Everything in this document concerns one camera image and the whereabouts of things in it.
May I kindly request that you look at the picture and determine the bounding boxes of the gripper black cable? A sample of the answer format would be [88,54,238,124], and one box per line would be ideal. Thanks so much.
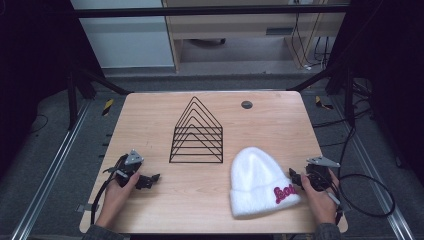
[90,153,130,226]
[328,173,397,225]

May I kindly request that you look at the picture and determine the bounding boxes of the grey metal table bracket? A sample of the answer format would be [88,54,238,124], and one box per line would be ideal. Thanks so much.
[75,203,101,214]

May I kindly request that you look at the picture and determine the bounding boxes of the white knitted beanie hat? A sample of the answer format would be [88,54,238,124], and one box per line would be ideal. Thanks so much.
[229,146,303,220]

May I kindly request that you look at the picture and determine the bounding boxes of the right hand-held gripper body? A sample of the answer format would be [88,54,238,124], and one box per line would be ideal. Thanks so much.
[304,156,342,193]

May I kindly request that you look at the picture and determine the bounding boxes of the person's right hand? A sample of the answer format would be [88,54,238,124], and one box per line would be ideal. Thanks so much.
[299,168,341,226]

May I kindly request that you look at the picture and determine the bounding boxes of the black curtain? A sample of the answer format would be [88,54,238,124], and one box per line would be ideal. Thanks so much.
[0,0,105,181]
[328,0,424,188]

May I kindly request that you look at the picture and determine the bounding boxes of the black horizontal frame bar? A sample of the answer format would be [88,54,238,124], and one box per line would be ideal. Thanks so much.
[73,4,352,19]

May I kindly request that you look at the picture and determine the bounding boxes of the person's left hand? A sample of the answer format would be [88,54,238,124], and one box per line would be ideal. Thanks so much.
[95,171,141,230]

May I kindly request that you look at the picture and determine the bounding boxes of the metal floor rail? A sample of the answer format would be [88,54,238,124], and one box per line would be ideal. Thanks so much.
[9,99,94,240]
[329,95,416,240]

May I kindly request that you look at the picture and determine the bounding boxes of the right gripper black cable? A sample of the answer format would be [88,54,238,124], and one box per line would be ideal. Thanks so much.
[328,173,397,225]

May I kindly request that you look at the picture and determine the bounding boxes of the black floor cables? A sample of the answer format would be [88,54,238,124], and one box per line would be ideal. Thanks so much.
[311,79,374,168]

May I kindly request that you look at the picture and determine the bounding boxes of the black wire file rack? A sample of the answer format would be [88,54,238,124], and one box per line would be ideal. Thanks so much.
[168,95,224,165]

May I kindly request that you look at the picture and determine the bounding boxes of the hanging black desk cables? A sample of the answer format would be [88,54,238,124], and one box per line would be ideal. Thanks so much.
[290,12,332,72]

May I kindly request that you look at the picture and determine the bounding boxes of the light wooden desk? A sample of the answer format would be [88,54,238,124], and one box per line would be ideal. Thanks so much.
[161,0,348,72]

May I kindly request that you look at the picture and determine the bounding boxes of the black metal stand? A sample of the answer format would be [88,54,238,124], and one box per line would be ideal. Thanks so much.
[287,64,357,128]
[65,64,132,132]

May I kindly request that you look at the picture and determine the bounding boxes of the white cabinet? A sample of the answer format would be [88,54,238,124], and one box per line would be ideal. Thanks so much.
[69,0,176,70]

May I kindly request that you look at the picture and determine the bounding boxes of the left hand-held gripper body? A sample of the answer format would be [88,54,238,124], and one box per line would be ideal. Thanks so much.
[103,148,145,188]

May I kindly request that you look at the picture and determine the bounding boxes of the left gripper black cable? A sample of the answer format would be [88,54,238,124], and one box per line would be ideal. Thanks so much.
[90,153,130,226]

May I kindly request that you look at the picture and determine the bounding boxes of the yellow black striped tape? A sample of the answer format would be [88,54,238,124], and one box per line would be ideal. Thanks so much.
[101,97,115,117]
[314,95,335,111]

